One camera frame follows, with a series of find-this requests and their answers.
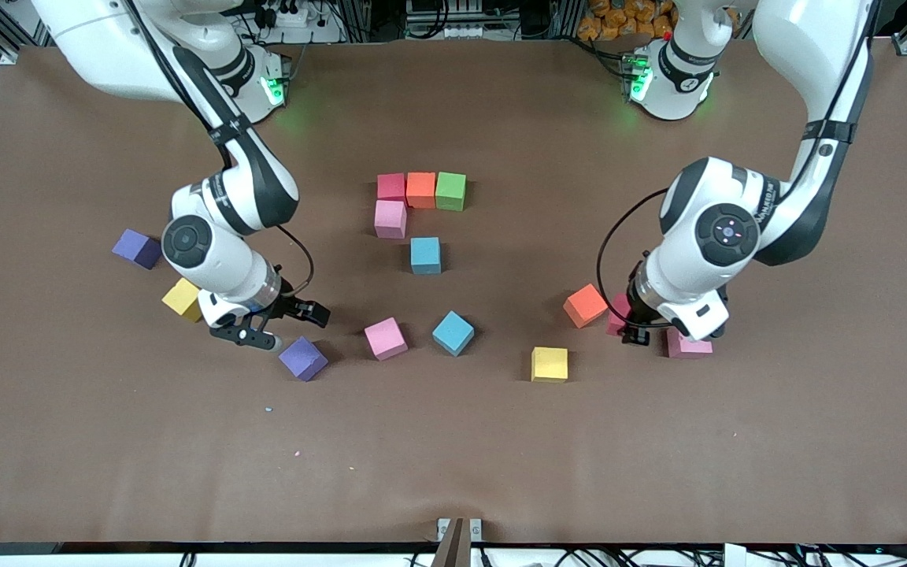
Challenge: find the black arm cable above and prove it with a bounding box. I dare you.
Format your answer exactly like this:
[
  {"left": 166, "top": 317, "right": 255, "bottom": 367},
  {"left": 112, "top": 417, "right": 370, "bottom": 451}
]
[
  {"left": 276, "top": 224, "right": 315, "bottom": 298},
  {"left": 596, "top": 0, "right": 883, "bottom": 328}
]

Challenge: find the pink foam cube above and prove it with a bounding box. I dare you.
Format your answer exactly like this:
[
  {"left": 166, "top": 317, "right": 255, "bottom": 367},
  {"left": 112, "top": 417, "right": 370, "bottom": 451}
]
[
  {"left": 364, "top": 317, "right": 409, "bottom": 361},
  {"left": 374, "top": 200, "right": 408, "bottom": 239},
  {"left": 666, "top": 327, "right": 713, "bottom": 360}
]

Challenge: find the orange snack bag pile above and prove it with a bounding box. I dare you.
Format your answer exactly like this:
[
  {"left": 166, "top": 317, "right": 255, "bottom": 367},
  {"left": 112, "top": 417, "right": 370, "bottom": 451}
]
[{"left": 578, "top": 0, "right": 679, "bottom": 42}]

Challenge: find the green foam cube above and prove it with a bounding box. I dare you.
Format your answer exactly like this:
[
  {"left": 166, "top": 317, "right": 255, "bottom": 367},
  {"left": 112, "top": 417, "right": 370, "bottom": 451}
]
[{"left": 435, "top": 172, "right": 468, "bottom": 212}]

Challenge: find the blue foam cube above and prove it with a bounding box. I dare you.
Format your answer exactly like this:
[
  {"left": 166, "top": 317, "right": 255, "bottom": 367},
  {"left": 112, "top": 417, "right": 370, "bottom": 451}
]
[
  {"left": 410, "top": 237, "right": 442, "bottom": 276},
  {"left": 431, "top": 310, "right": 476, "bottom": 358}
]

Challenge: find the long white socket strip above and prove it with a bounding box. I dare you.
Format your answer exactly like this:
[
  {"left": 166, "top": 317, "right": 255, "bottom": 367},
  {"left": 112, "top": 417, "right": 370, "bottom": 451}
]
[{"left": 422, "top": 22, "right": 494, "bottom": 39}]

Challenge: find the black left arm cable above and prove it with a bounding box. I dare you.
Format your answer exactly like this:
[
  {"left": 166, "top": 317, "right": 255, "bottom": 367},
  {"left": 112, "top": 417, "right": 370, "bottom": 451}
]
[{"left": 596, "top": 0, "right": 883, "bottom": 328}]

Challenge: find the brown paper table cover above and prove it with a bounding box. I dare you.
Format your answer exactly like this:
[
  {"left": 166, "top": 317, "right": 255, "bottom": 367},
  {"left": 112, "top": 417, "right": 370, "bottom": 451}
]
[{"left": 0, "top": 38, "right": 907, "bottom": 546}]

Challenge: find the white power strip with plugs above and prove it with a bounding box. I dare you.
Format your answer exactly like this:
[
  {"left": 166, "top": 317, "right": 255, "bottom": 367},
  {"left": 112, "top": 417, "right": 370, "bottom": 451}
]
[{"left": 261, "top": 2, "right": 320, "bottom": 29}]

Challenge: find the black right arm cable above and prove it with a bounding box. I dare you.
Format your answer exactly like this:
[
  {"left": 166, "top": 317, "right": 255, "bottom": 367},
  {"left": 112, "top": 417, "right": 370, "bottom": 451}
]
[{"left": 276, "top": 224, "right": 315, "bottom": 298}]

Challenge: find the purple foam cube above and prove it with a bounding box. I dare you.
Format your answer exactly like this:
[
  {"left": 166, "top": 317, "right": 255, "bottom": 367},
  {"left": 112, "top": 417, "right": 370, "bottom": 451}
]
[
  {"left": 278, "top": 335, "right": 330, "bottom": 383},
  {"left": 111, "top": 228, "right": 164, "bottom": 271}
]

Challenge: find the orange foam cube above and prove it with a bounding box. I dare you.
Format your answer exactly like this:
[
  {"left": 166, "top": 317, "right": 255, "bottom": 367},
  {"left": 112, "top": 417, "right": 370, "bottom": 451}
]
[
  {"left": 563, "top": 283, "right": 609, "bottom": 329},
  {"left": 406, "top": 172, "right": 437, "bottom": 209}
]

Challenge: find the yellow foam cube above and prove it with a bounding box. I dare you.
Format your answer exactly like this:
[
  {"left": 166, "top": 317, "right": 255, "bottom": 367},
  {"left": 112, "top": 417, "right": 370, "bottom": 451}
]
[
  {"left": 161, "top": 277, "right": 204, "bottom": 324},
  {"left": 531, "top": 346, "right": 569, "bottom": 384}
]

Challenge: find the metal bracket with wooden post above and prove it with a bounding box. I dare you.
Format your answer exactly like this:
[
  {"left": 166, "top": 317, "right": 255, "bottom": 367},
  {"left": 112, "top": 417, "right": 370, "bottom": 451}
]
[{"left": 436, "top": 517, "right": 483, "bottom": 567}]

